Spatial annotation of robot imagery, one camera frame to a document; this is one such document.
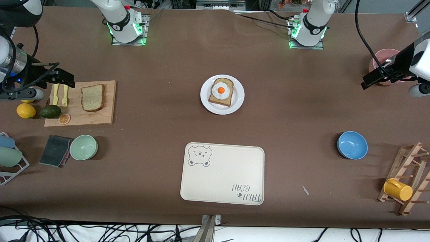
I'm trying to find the plain brown bread slice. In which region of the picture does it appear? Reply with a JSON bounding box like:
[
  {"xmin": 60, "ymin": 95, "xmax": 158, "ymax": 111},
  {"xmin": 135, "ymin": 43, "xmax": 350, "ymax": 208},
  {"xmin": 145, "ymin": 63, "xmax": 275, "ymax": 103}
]
[{"xmin": 81, "ymin": 84, "xmax": 105, "ymax": 112}]

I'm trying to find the white round plate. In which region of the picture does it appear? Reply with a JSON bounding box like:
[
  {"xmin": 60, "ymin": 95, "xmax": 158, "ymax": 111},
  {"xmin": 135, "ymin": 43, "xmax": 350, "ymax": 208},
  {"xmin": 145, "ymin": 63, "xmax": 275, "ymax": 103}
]
[{"xmin": 200, "ymin": 74, "xmax": 245, "ymax": 115}]

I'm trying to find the pink bowl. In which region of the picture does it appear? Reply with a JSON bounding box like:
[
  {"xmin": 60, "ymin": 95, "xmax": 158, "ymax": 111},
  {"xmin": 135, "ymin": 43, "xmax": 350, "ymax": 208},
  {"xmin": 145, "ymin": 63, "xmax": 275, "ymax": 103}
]
[{"xmin": 369, "ymin": 49, "xmax": 414, "ymax": 85}]

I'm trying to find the dark green avocado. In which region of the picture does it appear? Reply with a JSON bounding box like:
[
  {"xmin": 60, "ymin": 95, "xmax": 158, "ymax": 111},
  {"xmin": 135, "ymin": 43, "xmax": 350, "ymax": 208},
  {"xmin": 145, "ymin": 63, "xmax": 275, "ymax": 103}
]
[{"xmin": 40, "ymin": 105, "xmax": 61, "ymax": 119}]

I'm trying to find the wooden cutting board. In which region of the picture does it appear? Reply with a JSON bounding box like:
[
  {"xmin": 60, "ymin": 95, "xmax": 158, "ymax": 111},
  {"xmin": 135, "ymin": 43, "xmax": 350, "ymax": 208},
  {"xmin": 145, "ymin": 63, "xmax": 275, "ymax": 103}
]
[{"xmin": 44, "ymin": 80, "xmax": 117, "ymax": 127}]

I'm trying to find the blue bowl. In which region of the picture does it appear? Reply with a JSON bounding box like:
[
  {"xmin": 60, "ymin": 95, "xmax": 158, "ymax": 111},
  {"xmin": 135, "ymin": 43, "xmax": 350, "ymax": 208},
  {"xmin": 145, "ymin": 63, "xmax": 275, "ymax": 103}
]
[{"xmin": 337, "ymin": 131, "xmax": 368, "ymax": 160}]

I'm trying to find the pale green bowl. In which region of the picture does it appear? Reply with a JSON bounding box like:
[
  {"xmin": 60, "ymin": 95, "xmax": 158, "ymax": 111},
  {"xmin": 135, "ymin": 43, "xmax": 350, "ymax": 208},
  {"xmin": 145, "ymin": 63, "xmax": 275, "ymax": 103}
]
[{"xmin": 70, "ymin": 135, "xmax": 98, "ymax": 161}]

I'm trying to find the dark grey sponge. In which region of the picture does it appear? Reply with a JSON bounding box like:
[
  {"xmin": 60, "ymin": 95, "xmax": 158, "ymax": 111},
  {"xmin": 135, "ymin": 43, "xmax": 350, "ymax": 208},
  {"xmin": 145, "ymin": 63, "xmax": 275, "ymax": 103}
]
[{"xmin": 39, "ymin": 135, "xmax": 73, "ymax": 168}]

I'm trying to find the light blue cup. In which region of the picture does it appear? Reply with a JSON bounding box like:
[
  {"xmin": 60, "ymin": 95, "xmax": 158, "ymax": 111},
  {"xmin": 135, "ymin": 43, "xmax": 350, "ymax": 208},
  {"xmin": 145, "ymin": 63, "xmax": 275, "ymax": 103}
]
[{"xmin": 0, "ymin": 134, "xmax": 15, "ymax": 149}]

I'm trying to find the wooden mug rack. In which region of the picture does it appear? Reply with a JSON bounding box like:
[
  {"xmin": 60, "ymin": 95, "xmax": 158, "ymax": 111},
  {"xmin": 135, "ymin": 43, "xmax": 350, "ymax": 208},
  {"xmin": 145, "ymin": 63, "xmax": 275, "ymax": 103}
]
[{"xmin": 377, "ymin": 142, "xmax": 430, "ymax": 216}]

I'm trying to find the pale green cup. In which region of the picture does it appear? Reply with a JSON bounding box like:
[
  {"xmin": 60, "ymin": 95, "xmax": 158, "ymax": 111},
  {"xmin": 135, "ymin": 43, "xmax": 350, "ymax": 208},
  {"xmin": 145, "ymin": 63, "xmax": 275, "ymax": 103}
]
[{"xmin": 0, "ymin": 147, "xmax": 23, "ymax": 167}]

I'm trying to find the yellow mug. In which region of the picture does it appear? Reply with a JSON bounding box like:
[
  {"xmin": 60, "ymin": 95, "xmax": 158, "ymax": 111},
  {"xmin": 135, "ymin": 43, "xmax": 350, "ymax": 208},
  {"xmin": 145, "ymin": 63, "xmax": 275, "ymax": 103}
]
[{"xmin": 383, "ymin": 178, "xmax": 413, "ymax": 201}]

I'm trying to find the bread slice under egg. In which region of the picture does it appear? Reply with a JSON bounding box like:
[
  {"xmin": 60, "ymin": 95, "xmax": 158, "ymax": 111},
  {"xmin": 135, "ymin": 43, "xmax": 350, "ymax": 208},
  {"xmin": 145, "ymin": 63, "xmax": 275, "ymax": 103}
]
[{"xmin": 208, "ymin": 78, "xmax": 234, "ymax": 107}]

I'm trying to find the fried egg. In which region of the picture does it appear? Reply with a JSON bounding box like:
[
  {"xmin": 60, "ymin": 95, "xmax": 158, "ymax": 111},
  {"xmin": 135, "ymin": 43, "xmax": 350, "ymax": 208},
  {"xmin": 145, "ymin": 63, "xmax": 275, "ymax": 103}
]
[{"xmin": 212, "ymin": 83, "xmax": 231, "ymax": 99}]

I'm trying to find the cream bear print tray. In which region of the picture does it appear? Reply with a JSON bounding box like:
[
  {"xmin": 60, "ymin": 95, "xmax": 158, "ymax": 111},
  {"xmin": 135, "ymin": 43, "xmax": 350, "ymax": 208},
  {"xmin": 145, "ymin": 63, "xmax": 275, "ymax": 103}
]
[{"xmin": 180, "ymin": 142, "xmax": 265, "ymax": 205}]

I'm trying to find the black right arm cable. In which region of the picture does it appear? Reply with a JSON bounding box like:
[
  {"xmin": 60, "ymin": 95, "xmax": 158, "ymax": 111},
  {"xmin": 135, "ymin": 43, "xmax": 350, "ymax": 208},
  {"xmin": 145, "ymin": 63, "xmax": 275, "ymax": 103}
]
[{"xmin": 0, "ymin": 25, "xmax": 60, "ymax": 95}]

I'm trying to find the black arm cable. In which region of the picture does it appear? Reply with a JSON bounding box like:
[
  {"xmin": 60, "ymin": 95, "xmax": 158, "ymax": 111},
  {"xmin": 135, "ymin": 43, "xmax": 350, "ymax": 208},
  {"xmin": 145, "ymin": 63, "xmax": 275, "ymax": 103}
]
[
  {"xmin": 355, "ymin": 0, "xmax": 392, "ymax": 79},
  {"xmin": 0, "ymin": 25, "xmax": 60, "ymax": 95}
]

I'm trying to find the aluminium frame profile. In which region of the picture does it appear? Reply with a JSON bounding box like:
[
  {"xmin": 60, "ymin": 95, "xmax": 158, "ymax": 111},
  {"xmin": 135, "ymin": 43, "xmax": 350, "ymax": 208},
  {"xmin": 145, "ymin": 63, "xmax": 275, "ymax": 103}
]
[{"xmin": 405, "ymin": 0, "xmax": 430, "ymax": 23}]

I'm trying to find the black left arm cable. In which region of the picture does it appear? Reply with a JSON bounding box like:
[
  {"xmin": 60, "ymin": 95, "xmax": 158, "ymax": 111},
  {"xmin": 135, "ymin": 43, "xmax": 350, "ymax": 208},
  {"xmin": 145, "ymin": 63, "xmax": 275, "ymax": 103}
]
[{"xmin": 355, "ymin": 0, "xmax": 392, "ymax": 79}]

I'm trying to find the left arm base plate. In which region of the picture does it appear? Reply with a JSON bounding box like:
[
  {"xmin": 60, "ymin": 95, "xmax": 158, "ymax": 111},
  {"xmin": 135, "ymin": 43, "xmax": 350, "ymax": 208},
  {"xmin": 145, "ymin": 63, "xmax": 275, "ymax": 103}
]
[{"xmin": 288, "ymin": 17, "xmax": 325, "ymax": 50}]

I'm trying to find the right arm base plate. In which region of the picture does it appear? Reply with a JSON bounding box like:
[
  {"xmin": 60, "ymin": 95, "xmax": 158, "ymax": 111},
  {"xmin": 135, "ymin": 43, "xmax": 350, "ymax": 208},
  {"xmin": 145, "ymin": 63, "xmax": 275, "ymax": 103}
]
[{"xmin": 112, "ymin": 13, "xmax": 149, "ymax": 46}]

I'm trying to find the white wire rack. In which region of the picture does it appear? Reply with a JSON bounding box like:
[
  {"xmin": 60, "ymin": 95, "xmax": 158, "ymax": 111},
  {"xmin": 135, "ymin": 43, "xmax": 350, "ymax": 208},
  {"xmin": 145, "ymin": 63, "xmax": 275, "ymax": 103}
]
[{"xmin": 0, "ymin": 132, "xmax": 30, "ymax": 186}]

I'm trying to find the black cable on table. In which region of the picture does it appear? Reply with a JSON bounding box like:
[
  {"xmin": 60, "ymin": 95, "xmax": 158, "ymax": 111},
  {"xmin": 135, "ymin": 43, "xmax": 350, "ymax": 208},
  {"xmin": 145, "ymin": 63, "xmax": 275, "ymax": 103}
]
[{"xmin": 235, "ymin": 9, "xmax": 296, "ymax": 31}]

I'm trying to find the black floor cable bundle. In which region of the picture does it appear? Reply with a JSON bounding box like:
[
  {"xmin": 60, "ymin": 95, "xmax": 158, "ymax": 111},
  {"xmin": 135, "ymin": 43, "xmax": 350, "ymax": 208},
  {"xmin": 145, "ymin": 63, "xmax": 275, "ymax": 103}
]
[{"xmin": 0, "ymin": 215, "xmax": 202, "ymax": 242}]

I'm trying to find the metal table edge bracket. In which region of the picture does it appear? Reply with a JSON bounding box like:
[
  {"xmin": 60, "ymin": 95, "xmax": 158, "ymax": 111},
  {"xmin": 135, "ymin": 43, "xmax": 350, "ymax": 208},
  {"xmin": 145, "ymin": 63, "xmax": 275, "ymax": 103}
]
[{"xmin": 197, "ymin": 214, "xmax": 221, "ymax": 242}]

